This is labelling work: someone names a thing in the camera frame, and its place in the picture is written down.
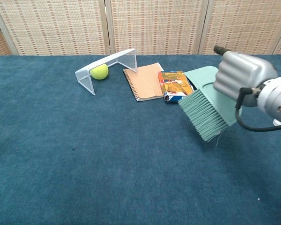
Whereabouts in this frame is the kraft spiral notebook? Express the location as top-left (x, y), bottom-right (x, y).
top-left (123, 62), bottom-right (164, 102)

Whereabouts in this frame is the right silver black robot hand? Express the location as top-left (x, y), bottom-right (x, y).
top-left (212, 44), bottom-right (279, 107)

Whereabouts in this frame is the white wire mesh rack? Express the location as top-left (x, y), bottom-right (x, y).
top-left (74, 48), bottom-right (138, 96)

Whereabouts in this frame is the mint green dustpan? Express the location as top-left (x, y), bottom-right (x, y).
top-left (183, 66), bottom-right (219, 91)

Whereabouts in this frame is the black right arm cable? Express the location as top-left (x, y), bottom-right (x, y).
top-left (235, 87), bottom-right (281, 131)

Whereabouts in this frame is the blue felt table cover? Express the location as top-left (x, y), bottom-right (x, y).
top-left (0, 54), bottom-right (281, 225)

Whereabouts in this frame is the yellow tennis ball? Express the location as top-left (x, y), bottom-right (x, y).
top-left (89, 63), bottom-right (109, 81)

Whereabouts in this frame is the orange snack box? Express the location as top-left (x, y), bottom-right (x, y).
top-left (158, 70), bottom-right (196, 104)

